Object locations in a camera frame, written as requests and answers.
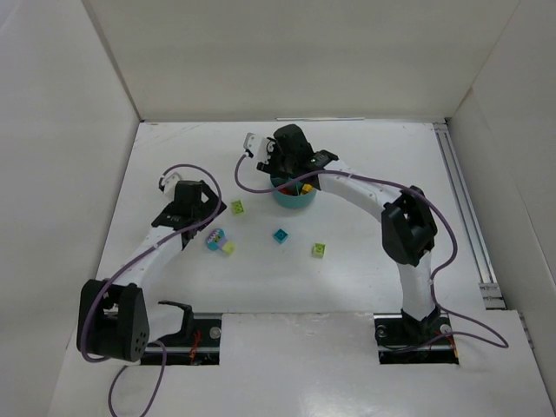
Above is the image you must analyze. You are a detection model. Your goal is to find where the yellow orange lego brick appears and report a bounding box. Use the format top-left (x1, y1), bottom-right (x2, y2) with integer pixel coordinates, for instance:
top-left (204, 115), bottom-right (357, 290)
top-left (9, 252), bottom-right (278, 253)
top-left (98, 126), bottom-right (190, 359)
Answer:
top-left (301, 184), bottom-right (314, 195)

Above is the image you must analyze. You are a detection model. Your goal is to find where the teal flower lego piece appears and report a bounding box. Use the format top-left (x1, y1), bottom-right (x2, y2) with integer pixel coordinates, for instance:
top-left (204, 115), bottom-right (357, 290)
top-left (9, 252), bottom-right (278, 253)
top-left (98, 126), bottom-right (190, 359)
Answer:
top-left (205, 228), bottom-right (228, 251)

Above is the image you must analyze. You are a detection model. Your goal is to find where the pale green lego brick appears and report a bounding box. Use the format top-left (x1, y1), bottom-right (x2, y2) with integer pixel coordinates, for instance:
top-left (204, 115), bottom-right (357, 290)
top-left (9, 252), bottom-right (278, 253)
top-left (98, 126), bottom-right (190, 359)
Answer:
top-left (221, 241), bottom-right (235, 255)

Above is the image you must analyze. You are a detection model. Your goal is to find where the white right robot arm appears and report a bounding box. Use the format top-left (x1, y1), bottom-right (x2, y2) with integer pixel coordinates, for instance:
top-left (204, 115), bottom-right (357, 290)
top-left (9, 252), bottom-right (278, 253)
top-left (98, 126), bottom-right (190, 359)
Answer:
top-left (244, 124), bottom-right (438, 322)

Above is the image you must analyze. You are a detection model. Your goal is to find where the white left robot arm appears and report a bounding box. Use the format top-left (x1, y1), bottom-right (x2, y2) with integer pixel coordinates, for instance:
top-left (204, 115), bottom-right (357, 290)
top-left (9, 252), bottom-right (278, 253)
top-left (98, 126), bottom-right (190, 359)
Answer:
top-left (76, 180), bottom-right (227, 363)

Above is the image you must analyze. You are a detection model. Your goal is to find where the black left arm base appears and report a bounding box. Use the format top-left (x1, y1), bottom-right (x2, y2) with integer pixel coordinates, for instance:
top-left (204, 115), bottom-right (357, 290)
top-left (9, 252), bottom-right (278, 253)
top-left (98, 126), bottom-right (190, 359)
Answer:
top-left (132, 301), bottom-right (222, 366)

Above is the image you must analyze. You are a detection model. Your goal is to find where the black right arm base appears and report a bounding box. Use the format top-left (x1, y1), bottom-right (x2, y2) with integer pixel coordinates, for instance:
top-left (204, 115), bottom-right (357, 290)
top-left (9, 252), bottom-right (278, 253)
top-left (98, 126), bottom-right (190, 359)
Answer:
top-left (373, 308), bottom-right (459, 365)

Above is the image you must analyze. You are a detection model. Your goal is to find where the lime green lego brick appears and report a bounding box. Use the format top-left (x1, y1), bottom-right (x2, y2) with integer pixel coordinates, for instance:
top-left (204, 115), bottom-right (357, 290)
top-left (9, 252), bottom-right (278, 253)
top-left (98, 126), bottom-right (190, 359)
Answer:
top-left (230, 200), bottom-right (244, 215)

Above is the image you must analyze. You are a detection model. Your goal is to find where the teal round divided container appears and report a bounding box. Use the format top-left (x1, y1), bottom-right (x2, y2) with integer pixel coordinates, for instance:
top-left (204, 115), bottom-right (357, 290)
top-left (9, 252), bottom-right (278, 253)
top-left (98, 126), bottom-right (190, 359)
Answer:
top-left (272, 182), bottom-right (317, 209)

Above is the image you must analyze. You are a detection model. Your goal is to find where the teal square lego brick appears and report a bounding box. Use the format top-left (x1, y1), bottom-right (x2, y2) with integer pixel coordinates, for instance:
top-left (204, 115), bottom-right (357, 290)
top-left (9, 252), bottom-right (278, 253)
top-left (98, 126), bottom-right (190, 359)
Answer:
top-left (273, 228), bottom-right (289, 244)

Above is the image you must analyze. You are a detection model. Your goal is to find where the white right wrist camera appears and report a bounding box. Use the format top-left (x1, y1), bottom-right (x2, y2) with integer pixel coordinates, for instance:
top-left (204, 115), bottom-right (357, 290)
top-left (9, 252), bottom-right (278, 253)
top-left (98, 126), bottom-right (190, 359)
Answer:
top-left (243, 132), bottom-right (275, 165)

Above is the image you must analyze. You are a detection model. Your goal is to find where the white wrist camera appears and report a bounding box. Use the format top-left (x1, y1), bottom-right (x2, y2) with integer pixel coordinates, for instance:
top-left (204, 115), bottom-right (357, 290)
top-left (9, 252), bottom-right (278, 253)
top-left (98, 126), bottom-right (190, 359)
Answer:
top-left (243, 132), bottom-right (275, 165)
top-left (158, 172), bottom-right (182, 198)

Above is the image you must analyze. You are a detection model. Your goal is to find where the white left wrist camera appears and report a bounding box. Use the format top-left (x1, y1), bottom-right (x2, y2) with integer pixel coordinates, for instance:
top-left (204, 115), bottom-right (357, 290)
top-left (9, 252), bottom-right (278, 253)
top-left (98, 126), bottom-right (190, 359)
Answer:
top-left (158, 172), bottom-right (182, 198)

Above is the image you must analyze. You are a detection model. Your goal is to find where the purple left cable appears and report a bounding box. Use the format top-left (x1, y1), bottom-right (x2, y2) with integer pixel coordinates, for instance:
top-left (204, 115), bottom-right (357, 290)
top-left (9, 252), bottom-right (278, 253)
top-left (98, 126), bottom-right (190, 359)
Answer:
top-left (80, 163), bottom-right (225, 417)

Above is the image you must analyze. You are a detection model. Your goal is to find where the purple cable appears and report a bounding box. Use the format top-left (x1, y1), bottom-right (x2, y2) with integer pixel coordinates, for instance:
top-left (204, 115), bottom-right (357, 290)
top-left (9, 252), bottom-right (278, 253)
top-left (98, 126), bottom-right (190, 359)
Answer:
top-left (80, 163), bottom-right (225, 417)
top-left (234, 151), bottom-right (510, 351)

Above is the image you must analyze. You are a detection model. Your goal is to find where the aluminium rail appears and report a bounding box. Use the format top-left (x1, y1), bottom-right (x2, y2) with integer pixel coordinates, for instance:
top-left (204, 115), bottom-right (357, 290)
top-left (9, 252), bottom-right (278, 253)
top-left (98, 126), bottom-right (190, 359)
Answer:
top-left (433, 122), bottom-right (507, 310)

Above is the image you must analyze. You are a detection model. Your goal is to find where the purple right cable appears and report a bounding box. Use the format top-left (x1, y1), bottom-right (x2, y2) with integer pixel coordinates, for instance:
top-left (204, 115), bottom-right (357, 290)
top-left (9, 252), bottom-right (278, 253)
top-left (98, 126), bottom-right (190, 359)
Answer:
top-left (234, 151), bottom-right (510, 351)

